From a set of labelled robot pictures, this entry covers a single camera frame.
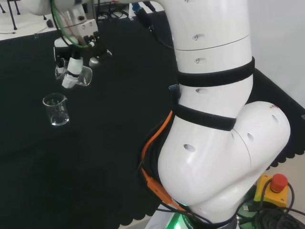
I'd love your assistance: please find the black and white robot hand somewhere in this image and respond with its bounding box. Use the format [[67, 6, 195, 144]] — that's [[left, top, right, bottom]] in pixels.
[[53, 31, 112, 90]]

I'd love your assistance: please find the small clear glass beaker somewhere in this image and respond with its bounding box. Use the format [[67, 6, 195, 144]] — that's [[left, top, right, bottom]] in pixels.
[[54, 65, 93, 87]]

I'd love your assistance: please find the large clear glass beaker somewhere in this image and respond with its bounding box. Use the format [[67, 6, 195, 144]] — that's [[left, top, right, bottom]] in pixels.
[[42, 93, 71, 126]]

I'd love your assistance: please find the black tripod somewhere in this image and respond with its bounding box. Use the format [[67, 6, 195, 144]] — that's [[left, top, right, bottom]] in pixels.
[[0, 0, 21, 30]]

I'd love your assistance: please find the black bench cloth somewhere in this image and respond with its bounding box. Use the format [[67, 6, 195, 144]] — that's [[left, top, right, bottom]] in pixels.
[[0, 10, 305, 229]]

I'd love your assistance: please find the yellow stop button box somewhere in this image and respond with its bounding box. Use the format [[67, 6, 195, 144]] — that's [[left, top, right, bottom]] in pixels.
[[253, 173, 290, 208]]

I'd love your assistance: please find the green cable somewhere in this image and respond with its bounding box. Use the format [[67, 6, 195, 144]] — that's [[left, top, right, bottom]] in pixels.
[[50, 0, 90, 49]]

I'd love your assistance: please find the black cable with plug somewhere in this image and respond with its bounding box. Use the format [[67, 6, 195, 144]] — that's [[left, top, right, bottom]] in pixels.
[[136, 6, 175, 50]]

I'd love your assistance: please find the orange cable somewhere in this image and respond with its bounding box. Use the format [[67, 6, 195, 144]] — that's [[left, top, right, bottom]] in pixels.
[[140, 110, 191, 213]]

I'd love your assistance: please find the black cable bundle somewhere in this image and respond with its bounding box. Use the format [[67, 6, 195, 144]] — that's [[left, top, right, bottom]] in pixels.
[[238, 181, 305, 229]]

